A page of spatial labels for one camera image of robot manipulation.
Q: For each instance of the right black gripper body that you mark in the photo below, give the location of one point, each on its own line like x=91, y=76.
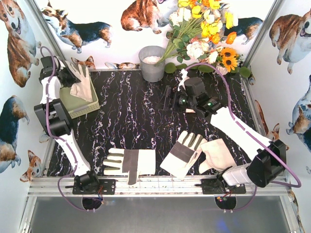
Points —
x=173, y=99

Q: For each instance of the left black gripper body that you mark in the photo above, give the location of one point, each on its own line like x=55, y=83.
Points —
x=67, y=79

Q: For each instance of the work glove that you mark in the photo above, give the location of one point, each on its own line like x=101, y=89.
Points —
x=130, y=163
x=190, y=110
x=81, y=89
x=183, y=154
x=218, y=156

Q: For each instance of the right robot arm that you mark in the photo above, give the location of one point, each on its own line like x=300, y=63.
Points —
x=268, y=157

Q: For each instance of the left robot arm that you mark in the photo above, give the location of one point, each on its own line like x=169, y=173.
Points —
x=55, y=119

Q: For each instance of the green plastic storage basket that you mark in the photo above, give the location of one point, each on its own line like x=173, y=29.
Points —
x=76, y=106

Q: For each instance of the grey metal bucket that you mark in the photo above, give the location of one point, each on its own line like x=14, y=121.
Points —
x=152, y=67

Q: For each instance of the small sunflower pot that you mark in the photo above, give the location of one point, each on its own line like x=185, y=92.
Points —
x=228, y=60

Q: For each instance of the artificial flower bouquet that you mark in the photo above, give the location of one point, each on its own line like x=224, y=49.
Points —
x=197, y=27

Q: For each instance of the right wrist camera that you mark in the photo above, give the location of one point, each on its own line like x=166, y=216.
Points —
x=184, y=77

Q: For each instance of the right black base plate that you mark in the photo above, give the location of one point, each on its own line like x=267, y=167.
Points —
x=214, y=186

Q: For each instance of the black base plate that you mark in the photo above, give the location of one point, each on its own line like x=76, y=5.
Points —
x=105, y=187
x=214, y=186

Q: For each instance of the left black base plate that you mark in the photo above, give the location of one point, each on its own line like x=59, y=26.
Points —
x=105, y=187

